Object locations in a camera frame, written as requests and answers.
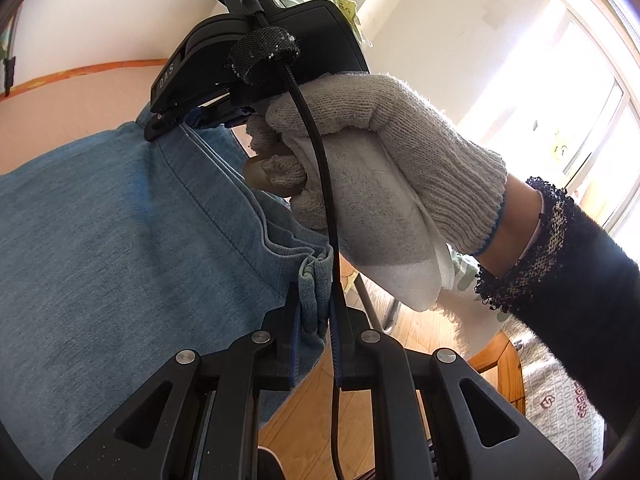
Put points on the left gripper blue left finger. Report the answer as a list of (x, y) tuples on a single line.
[(278, 365)]

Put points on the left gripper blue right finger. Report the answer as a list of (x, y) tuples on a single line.
[(350, 364)]

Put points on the light blue denim pants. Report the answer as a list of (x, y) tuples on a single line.
[(116, 253)]

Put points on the right forearm dark sleeve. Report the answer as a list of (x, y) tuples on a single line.
[(578, 291)]

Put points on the right hand white knit glove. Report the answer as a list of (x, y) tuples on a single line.
[(408, 189)]

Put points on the orange floral bed cover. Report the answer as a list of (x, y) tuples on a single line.
[(78, 72)]

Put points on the beige fleece blanket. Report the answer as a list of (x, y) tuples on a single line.
[(38, 121)]

